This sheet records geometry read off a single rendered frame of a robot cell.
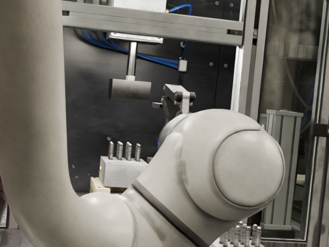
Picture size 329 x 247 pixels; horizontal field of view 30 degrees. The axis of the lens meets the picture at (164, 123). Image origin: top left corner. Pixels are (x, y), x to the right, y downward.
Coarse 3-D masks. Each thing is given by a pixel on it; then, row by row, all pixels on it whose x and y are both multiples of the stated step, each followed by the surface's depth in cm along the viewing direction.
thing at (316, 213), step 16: (96, 32) 150; (112, 32) 118; (112, 48) 154; (176, 64) 159; (320, 144) 123; (320, 160) 124; (320, 176) 124; (320, 192) 124; (320, 208) 125; (320, 224) 125; (320, 240) 125
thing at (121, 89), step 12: (132, 48) 135; (132, 60) 135; (132, 72) 135; (120, 84) 133; (132, 84) 133; (144, 84) 134; (108, 96) 138; (120, 96) 133; (132, 96) 133; (144, 96) 134
